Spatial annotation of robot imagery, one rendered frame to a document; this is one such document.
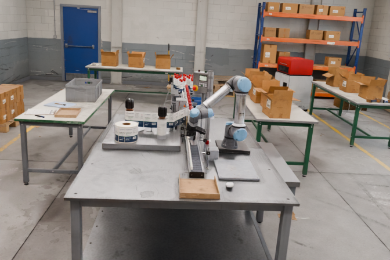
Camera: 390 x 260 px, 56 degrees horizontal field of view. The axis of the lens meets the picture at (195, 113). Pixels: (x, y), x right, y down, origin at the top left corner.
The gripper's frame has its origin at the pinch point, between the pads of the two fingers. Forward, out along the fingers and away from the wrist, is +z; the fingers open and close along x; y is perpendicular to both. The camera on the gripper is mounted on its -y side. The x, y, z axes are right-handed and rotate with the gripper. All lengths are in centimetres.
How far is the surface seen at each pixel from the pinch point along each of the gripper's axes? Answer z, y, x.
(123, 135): 0, 60, -2
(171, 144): 6.4, 19.1, -0.1
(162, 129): 4.2, 27.5, -15.6
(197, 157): -8.6, -1.5, 26.0
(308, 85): 279, -290, -431
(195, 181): -22, 1, 59
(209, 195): -37, -6, 80
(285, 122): 85, -125, -113
